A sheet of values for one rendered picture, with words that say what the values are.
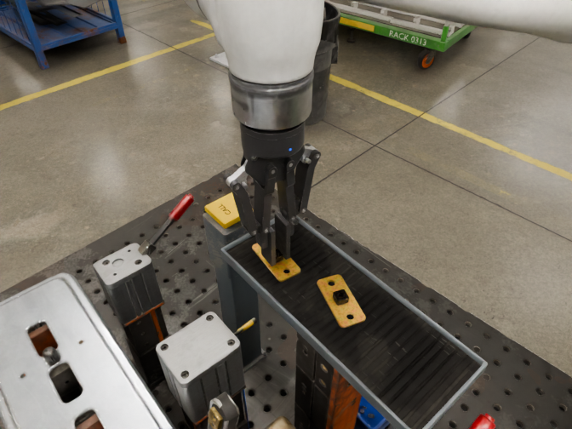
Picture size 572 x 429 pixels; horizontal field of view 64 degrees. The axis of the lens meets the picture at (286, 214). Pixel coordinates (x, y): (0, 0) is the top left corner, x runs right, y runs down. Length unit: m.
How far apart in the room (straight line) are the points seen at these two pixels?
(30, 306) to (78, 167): 2.20
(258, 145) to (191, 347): 0.30
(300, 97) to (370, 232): 1.97
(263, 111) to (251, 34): 0.08
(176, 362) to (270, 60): 0.41
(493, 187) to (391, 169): 0.59
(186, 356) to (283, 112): 0.36
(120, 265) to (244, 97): 0.48
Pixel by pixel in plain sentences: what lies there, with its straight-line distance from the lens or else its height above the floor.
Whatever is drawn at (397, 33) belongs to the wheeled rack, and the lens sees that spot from 4.12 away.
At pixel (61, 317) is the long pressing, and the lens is 0.91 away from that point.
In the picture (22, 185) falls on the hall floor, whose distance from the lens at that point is 3.10.
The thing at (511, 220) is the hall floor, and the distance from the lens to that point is 2.74.
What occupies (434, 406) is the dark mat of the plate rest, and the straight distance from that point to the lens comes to 0.59.
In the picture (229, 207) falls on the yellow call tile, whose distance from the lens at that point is 0.78.
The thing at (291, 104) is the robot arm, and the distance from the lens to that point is 0.49.
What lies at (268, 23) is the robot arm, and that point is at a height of 1.52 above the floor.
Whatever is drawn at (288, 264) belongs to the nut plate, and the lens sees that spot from 0.68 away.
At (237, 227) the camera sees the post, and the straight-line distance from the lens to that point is 0.77.
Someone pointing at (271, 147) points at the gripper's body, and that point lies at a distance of 0.52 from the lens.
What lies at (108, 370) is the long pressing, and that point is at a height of 1.00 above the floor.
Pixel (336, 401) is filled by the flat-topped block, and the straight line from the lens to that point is 0.76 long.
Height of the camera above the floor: 1.67
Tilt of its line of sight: 42 degrees down
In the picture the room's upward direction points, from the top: straight up
